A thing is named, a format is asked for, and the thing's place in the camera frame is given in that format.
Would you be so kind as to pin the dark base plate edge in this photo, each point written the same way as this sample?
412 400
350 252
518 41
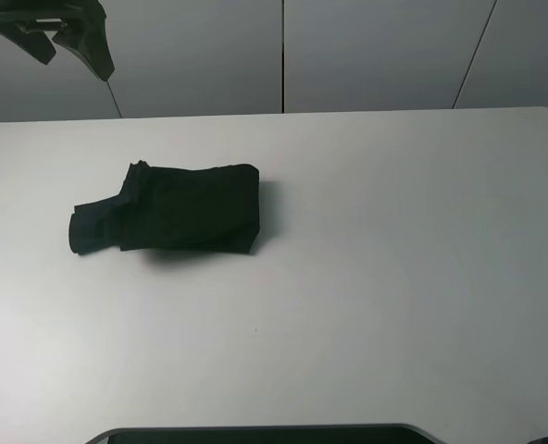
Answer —
379 433

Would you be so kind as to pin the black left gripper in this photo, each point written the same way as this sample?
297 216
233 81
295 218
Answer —
81 27

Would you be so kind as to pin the black printed t-shirt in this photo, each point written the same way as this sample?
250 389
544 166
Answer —
209 210

